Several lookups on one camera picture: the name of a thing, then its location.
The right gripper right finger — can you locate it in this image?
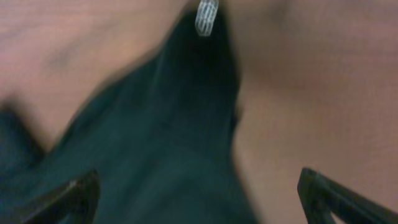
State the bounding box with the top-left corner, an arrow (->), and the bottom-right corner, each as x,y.
297,168 -> 397,224

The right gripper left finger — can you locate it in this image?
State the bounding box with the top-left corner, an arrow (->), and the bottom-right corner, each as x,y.
18,170 -> 100,224

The black polo shirt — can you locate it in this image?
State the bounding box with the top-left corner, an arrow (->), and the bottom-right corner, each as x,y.
1,11 -> 257,223

